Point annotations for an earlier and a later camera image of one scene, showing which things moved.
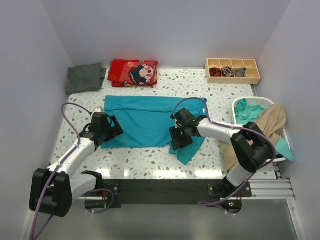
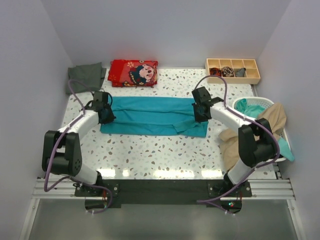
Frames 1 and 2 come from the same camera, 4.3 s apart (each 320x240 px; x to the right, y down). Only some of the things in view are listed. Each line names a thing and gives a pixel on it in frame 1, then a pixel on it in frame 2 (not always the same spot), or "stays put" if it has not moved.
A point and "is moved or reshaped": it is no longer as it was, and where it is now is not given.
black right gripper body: x=180 y=136 -> x=198 y=117
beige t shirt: x=272 y=121 stays put
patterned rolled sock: x=227 y=71 stays put
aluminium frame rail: x=271 y=189 stays put
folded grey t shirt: x=85 y=78 stays put
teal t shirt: x=145 y=122 is moved or reshaped
